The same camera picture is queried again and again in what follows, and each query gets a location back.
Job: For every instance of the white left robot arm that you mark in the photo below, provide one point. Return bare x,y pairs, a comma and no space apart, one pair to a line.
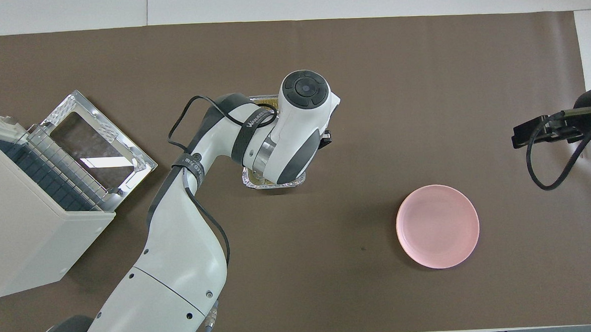
180,266

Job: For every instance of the cream toaster oven body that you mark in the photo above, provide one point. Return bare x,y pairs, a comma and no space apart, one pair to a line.
29,237

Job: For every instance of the brown table mat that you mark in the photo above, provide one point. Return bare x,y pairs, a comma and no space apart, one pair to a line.
373,107

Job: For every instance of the pink round plate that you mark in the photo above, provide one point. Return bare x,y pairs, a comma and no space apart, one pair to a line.
438,227

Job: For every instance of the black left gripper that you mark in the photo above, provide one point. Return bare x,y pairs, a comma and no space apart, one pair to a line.
326,138

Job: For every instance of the aluminium foil tray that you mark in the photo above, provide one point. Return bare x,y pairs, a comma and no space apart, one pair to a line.
261,183

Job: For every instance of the glass oven door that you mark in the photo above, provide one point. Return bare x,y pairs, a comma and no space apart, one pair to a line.
125,153

